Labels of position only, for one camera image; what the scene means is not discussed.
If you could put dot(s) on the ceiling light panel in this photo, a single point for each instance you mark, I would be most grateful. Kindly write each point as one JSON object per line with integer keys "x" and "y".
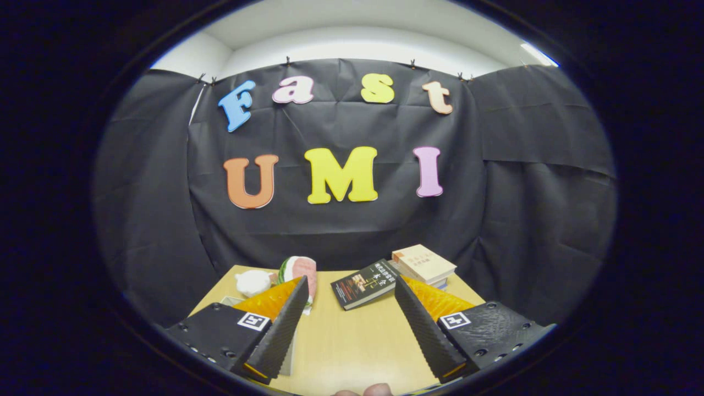
{"x": 539, "y": 55}

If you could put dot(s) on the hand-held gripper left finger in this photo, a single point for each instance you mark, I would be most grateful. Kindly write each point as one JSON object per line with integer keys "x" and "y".
{"x": 286, "y": 324}

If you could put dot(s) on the white plush toy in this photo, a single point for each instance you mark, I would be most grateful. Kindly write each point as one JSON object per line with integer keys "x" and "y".
{"x": 253, "y": 283}

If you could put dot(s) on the grey beige fabric storage box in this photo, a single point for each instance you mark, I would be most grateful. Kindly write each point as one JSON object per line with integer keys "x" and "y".
{"x": 290, "y": 360}

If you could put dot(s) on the watermelon slice plush toy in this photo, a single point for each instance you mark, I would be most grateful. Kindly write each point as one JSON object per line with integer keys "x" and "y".
{"x": 305, "y": 269}

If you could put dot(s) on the beige cover book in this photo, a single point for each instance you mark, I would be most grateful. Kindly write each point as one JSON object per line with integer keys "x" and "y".
{"x": 423, "y": 263}

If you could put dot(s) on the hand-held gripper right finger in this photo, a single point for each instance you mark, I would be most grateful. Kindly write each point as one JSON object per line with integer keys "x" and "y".
{"x": 418, "y": 324}

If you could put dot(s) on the black cover book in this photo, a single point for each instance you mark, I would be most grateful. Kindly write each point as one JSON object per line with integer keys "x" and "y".
{"x": 360, "y": 286}

